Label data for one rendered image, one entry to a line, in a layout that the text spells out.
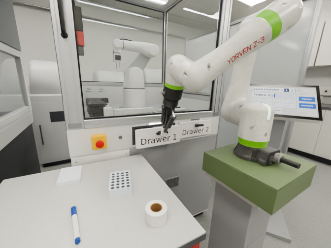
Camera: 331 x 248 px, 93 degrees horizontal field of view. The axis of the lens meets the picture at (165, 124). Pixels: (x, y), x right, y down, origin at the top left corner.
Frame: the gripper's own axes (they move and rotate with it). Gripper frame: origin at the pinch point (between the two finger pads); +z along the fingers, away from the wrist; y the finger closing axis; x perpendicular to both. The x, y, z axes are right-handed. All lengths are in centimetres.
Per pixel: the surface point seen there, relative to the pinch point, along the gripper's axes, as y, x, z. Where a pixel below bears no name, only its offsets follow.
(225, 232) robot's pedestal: 47, 20, 34
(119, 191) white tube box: 25.5, -29.8, 5.3
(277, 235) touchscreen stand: 58, 89, 74
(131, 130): -11.3, -15.1, 5.3
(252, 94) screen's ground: -16, 90, -14
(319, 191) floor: 50, 199, 80
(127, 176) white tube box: 18.5, -25.0, 6.9
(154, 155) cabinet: -4.7, 0.2, 23.6
